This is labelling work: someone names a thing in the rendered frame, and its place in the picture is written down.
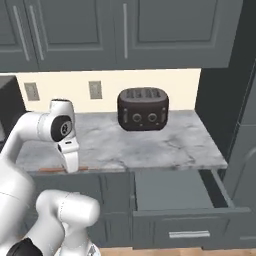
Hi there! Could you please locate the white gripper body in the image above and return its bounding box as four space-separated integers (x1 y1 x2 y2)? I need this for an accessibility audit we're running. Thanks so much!
58 143 81 174

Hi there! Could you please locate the grey drawer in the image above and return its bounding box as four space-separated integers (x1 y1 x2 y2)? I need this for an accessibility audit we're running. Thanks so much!
132 168 254 251

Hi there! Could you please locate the grey base cupboard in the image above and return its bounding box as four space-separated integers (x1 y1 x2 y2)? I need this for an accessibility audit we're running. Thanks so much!
27 171 136 250

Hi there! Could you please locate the black appliance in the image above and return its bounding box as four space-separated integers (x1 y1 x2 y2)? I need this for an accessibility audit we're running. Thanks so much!
0 75 27 143

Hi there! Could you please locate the black toaster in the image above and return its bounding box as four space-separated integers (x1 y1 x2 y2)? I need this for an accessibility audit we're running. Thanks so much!
116 86 170 132

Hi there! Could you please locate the dark grey tall side panel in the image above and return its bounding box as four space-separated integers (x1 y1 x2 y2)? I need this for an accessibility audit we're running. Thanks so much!
194 0 256 162

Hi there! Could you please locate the grey wall socket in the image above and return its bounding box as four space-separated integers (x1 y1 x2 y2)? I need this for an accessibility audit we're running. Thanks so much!
23 81 41 102
88 80 103 100

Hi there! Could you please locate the silver cupboard door handle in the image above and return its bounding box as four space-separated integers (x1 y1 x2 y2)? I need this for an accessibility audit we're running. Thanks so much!
28 4 45 62
12 4 31 62
122 2 129 60

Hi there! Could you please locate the silver drawer handle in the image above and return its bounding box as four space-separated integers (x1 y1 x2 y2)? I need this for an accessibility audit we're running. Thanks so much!
168 230 212 239

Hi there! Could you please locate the wide grey wall cupboard door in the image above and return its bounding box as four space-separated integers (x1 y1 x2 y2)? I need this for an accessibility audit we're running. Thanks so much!
111 0 245 70

